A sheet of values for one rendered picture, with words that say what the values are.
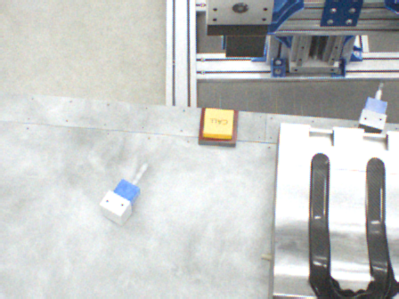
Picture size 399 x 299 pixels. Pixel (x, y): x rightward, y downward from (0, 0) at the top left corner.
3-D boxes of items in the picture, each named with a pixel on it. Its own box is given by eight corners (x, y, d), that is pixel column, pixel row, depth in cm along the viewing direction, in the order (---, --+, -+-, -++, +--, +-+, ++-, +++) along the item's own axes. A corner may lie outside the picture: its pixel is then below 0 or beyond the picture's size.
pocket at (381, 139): (359, 137, 174) (362, 129, 171) (385, 140, 174) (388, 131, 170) (359, 157, 172) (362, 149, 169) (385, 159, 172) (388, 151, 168)
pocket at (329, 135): (305, 133, 174) (308, 125, 171) (332, 135, 174) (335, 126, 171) (305, 152, 172) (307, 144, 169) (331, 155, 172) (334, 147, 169)
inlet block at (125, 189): (136, 165, 177) (134, 153, 172) (157, 175, 176) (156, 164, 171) (101, 214, 172) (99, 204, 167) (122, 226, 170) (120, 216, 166)
